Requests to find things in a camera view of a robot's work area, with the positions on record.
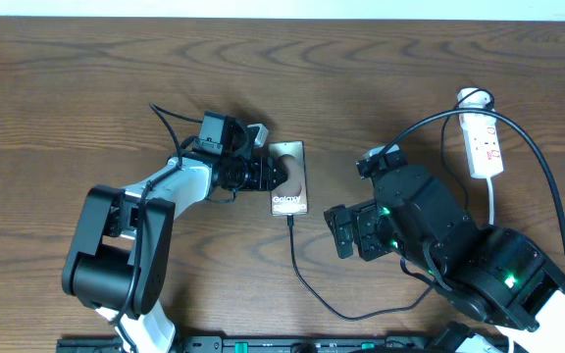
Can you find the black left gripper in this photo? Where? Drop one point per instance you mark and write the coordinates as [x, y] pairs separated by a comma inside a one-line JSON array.
[[264, 175]]

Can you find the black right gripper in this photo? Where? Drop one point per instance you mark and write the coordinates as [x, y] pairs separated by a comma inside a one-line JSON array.
[[365, 221]]

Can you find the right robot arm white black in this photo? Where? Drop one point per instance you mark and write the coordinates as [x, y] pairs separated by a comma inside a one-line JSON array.
[[491, 274]]

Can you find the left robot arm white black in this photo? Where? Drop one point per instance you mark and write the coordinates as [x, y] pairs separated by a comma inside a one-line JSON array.
[[119, 254]]

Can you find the white power strip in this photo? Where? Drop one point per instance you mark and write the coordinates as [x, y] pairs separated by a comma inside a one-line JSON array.
[[480, 133]]

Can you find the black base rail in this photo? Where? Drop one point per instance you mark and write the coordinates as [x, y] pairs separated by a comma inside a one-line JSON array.
[[215, 344]]

